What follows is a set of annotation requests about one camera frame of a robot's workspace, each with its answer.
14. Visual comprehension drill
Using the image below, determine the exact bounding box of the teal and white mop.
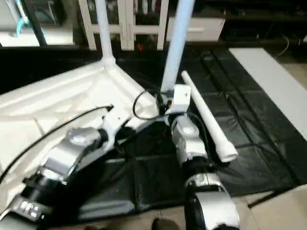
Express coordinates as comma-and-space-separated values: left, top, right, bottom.
13, 0, 30, 37

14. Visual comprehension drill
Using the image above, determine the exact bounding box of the black right robot foot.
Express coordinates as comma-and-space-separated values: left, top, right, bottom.
151, 218, 181, 230

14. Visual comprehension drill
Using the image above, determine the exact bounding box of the white flat board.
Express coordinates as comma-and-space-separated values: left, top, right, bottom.
229, 47, 307, 140

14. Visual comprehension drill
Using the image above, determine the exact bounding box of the black low shelf unit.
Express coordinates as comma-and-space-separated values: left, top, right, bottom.
170, 0, 307, 46

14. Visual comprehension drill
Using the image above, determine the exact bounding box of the white plastic table top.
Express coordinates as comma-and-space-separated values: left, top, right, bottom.
0, 59, 162, 212

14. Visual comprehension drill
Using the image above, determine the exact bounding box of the black slanted pole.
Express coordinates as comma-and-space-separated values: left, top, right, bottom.
21, 0, 49, 46

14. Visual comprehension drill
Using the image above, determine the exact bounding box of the black work mat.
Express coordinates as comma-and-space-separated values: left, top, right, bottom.
0, 44, 307, 219

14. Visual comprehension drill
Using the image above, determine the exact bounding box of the white drawer unit with handle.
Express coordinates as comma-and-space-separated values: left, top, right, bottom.
166, 18, 226, 43

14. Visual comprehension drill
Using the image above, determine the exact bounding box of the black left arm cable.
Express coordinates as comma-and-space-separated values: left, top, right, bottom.
0, 105, 116, 184

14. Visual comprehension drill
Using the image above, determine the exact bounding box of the white plastic table leg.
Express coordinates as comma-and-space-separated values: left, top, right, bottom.
94, 0, 118, 67
180, 70, 239, 164
160, 0, 196, 93

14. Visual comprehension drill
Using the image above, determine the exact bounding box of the white glass door cabinet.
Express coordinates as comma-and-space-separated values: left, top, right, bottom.
78, 0, 170, 51

